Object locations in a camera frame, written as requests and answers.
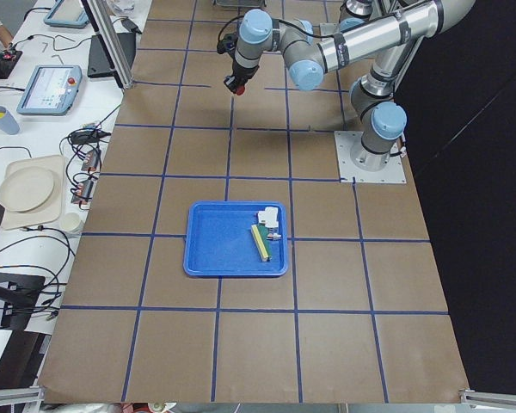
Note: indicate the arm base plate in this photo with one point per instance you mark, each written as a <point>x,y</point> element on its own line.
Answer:
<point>357,165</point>

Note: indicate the black power adapter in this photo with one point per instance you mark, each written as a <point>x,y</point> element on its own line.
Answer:
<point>130,26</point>

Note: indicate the aluminium frame post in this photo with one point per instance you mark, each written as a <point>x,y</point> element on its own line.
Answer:
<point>97,12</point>

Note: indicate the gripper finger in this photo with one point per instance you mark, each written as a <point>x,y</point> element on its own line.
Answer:
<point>230,83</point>

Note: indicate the blue plastic tray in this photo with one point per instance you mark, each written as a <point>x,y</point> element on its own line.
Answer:
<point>219,243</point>

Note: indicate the green yellow terminal block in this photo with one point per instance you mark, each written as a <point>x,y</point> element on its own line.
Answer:
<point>265,239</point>

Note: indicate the white circuit breaker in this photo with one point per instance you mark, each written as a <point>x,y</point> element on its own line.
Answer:
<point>268,217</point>

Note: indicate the blue cup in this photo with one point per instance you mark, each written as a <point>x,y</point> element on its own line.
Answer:
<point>8,123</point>

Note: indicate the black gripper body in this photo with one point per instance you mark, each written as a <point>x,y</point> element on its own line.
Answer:
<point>241,72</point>

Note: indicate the beige plate on tray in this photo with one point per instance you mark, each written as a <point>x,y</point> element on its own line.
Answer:
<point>32,192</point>

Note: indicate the teach pendant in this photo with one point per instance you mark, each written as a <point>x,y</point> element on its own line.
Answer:
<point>67,14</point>
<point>51,90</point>

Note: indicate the white paper cup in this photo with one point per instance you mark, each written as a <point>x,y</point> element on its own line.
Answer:
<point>71,224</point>

